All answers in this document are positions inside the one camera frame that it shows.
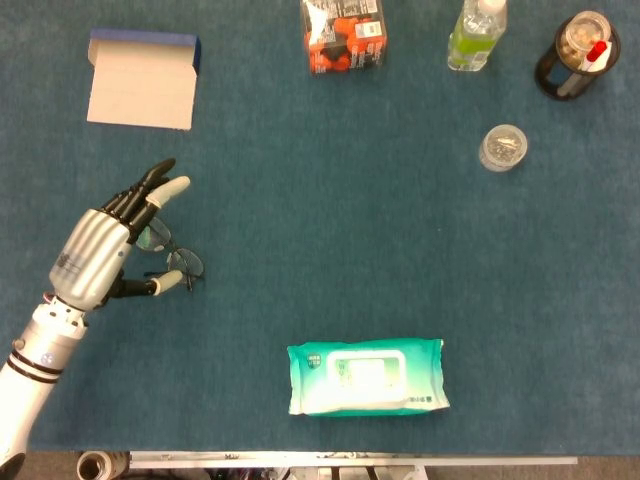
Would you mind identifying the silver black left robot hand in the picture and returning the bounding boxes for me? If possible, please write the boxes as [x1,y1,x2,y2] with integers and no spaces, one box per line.
[48,158,192,309]

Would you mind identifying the thin black metal eyeglasses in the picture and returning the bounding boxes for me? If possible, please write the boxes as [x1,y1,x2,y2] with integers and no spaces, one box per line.
[134,215,206,294]

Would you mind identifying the blue cardboard box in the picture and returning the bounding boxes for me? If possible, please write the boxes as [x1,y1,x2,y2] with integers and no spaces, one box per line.
[86,28,203,132]

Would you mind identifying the brown tape roll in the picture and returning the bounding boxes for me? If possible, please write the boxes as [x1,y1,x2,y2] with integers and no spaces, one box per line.
[75,449,131,480]

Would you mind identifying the blue felt table cloth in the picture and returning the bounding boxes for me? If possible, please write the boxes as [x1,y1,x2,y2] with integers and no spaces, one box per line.
[0,0,640,457]

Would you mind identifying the green wet wipes pack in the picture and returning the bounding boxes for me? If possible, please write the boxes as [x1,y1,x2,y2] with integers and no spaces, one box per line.
[286,337,451,417]

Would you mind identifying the small round clear jar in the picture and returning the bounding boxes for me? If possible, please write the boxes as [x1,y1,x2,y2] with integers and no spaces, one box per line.
[478,123,529,174]

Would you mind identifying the clear bottle green label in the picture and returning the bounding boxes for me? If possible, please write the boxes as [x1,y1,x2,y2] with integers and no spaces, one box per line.
[446,0,509,73]

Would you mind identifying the dark round jar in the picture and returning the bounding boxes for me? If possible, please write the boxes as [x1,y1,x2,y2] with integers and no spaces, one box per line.
[533,12,622,102]

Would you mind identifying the tall clear plastic jar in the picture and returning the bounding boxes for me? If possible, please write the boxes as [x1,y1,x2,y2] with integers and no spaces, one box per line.
[555,10,612,64]

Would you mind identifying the white marker red cap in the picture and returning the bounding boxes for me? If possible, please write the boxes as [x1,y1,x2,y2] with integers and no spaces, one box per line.
[555,40,614,97]

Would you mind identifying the aluminium table edge rail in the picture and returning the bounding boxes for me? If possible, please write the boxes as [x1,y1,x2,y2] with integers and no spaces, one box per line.
[128,449,579,471]

